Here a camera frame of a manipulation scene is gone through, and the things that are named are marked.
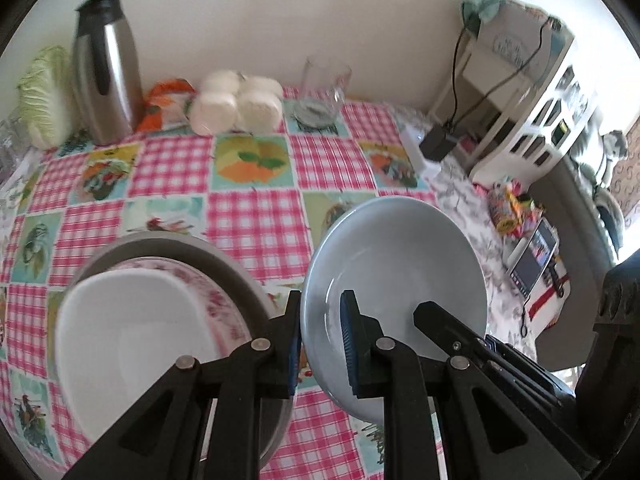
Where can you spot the dark blurred object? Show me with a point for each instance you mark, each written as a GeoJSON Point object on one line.
{"type": "Point", "coordinates": [620, 340]}

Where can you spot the white power strip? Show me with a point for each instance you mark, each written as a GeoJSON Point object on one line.
{"type": "Point", "coordinates": [415, 149]}

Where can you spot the grey plush dog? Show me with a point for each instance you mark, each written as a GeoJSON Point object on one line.
{"type": "Point", "coordinates": [615, 147]}

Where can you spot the small black tool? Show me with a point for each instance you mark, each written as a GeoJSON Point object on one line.
{"type": "Point", "coordinates": [556, 277]}

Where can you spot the smartphone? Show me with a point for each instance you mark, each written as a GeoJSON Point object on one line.
{"type": "Point", "coordinates": [535, 255]}

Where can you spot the round floral rim plate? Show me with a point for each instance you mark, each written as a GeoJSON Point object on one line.
{"type": "Point", "coordinates": [220, 305]}

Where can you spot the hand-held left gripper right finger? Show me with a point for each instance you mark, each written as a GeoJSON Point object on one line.
{"type": "Point", "coordinates": [350, 345]}

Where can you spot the black charger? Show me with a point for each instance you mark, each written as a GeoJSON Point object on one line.
{"type": "Point", "coordinates": [440, 142]}

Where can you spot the stainless steel basin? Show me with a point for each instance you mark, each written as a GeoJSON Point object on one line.
{"type": "Point", "coordinates": [210, 252]}

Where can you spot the beige red-striped towel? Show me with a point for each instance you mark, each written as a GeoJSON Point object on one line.
{"type": "Point", "coordinates": [545, 310]}

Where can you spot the bag of white steamed buns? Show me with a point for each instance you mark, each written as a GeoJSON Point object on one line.
{"type": "Point", "coordinates": [235, 105]}

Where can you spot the light blue bowl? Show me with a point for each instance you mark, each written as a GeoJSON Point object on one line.
{"type": "Point", "coordinates": [400, 260]}

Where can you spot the white square plate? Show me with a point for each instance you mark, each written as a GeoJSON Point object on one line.
{"type": "Point", "coordinates": [140, 350]}

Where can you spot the clear glass cup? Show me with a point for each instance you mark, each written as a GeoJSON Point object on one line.
{"type": "Point", "coordinates": [10, 145]}

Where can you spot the stainless steel thermos jug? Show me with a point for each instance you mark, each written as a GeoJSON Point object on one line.
{"type": "Point", "coordinates": [110, 85]}

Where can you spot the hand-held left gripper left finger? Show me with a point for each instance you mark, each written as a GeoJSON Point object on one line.
{"type": "Point", "coordinates": [295, 345]}

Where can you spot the yellow snack pack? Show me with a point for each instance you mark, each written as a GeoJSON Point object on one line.
{"type": "Point", "coordinates": [510, 210]}

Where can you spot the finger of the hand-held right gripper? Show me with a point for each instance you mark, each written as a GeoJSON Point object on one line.
{"type": "Point", "coordinates": [440, 325]}

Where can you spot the napa cabbage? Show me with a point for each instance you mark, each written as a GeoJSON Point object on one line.
{"type": "Point", "coordinates": [45, 95]}

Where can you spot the grey sofa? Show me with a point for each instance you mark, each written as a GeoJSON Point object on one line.
{"type": "Point", "coordinates": [575, 220]}

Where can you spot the orange snack packet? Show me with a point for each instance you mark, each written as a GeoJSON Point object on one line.
{"type": "Point", "coordinates": [160, 105]}

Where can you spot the clear glass mug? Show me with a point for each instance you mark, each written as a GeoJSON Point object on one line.
{"type": "Point", "coordinates": [320, 85]}

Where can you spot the white shelf unit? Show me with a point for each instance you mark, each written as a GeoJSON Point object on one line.
{"type": "Point", "coordinates": [492, 160]}

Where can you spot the teal cloth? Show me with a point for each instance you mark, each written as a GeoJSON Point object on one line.
{"type": "Point", "coordinates": [480, 5]}

